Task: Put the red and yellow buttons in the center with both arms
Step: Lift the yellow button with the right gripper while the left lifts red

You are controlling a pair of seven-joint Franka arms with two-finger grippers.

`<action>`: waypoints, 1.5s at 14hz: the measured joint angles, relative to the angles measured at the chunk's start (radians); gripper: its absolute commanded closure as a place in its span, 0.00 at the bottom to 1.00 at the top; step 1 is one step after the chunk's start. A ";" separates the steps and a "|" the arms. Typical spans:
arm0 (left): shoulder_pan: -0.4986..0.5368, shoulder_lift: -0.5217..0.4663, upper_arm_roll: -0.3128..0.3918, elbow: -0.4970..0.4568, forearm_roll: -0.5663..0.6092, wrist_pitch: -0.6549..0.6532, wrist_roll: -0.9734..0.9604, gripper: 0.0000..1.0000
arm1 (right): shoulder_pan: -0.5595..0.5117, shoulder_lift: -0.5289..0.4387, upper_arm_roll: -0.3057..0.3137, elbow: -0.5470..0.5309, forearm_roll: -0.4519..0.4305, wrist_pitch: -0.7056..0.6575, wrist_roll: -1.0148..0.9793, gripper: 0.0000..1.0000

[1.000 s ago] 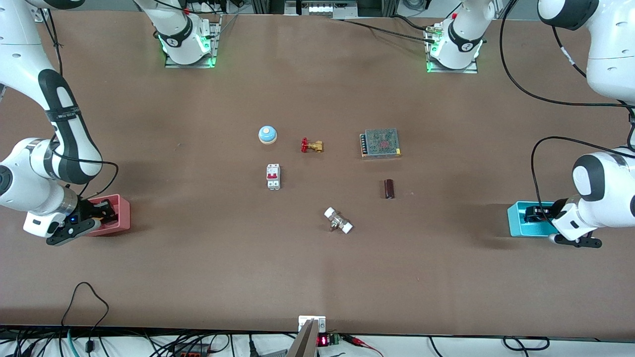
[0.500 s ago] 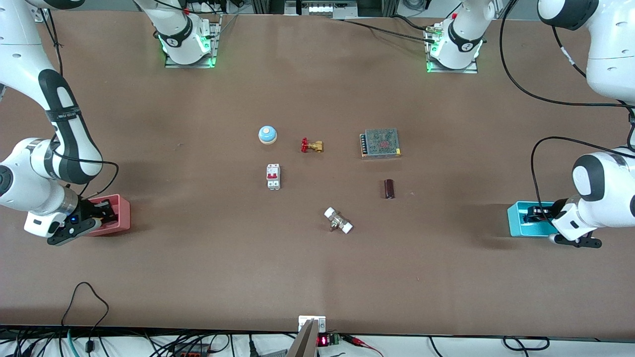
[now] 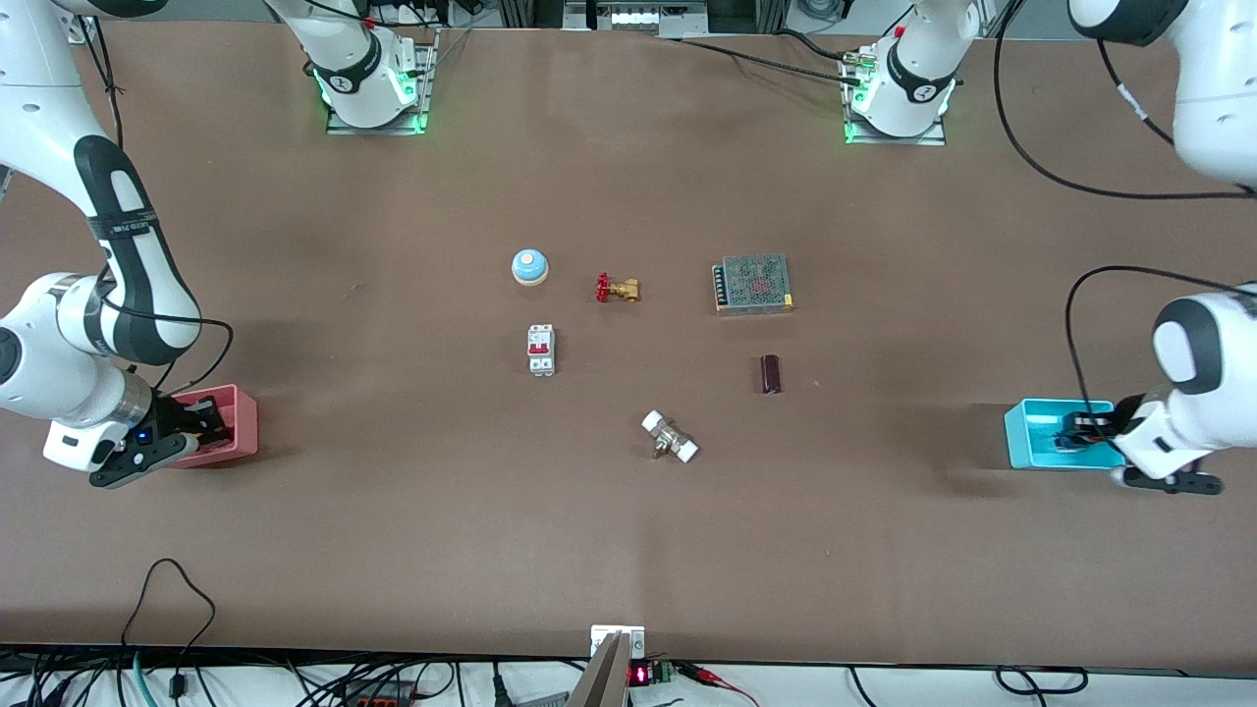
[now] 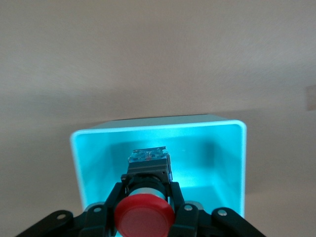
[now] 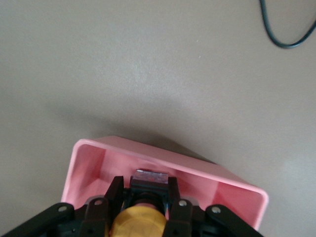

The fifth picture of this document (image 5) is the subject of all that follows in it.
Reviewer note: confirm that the pink plastic bin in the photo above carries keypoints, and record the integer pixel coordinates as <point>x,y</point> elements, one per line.
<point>172,158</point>

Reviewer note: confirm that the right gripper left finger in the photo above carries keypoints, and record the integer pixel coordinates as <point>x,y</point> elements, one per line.
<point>101,217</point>

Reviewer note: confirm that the yellow push button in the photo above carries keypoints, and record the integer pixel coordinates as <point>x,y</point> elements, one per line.
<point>139,222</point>

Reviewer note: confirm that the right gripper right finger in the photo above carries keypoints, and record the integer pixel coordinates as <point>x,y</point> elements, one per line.
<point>181,219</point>

